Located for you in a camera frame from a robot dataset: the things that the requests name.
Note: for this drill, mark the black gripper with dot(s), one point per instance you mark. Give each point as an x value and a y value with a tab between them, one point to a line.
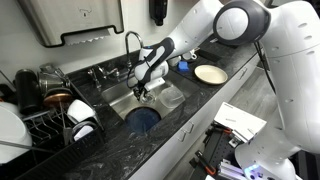
140	86

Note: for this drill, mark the clear glass cup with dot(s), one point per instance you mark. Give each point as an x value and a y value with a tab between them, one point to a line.
150	98

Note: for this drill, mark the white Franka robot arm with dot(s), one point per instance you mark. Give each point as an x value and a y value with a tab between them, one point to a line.
293	66

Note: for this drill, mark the dark blue plate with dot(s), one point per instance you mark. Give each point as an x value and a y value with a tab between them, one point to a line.
142	120

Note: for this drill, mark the small dark rimmed plate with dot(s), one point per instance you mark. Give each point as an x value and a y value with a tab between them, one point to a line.
82	131

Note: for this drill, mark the white round plate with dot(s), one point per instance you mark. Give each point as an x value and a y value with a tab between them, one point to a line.
213	75

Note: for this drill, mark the stainless steel cup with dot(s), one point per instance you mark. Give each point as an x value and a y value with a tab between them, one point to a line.
50	80

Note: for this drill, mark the large white plate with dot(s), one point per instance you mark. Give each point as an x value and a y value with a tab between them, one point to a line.
11	133

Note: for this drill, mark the stainless steel sink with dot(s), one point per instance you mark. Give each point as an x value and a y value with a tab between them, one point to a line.
123	96

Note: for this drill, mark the clear plastic container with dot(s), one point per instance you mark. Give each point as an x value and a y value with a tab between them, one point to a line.
171	97

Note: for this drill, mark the cream ceramic mug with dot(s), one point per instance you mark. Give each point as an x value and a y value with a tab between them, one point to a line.
174	61

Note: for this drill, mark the chrome side sprayer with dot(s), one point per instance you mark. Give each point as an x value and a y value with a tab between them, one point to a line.
94	77

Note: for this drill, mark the blue sponge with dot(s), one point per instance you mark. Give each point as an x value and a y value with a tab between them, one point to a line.
182	66

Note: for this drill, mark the chrome sink faucet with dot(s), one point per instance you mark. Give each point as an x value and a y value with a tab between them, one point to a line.
128	41

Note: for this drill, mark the white printed mug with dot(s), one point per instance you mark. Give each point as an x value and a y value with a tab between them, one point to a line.
190	56

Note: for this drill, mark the black dish rack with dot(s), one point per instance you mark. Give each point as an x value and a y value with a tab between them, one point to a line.
83	146

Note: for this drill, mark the copper bottom pot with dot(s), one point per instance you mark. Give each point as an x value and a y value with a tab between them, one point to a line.
57	98

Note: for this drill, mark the black orange clamp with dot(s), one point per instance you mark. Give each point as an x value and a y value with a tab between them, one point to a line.
205	163

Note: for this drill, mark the white flat box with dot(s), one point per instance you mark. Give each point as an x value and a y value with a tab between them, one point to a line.
238	120

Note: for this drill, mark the steel paper towel dispenser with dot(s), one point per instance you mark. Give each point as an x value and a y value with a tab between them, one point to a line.
66	16

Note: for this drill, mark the black thermos bottle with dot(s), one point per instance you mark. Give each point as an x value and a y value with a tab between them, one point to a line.
26	91

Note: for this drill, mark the aluminium extrusion bar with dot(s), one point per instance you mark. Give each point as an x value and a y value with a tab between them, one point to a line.
231	170

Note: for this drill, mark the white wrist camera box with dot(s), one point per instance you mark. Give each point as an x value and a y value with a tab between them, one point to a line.
155	83

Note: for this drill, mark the black wall soap dispenser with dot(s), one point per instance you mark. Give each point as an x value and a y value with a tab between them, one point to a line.
158	11

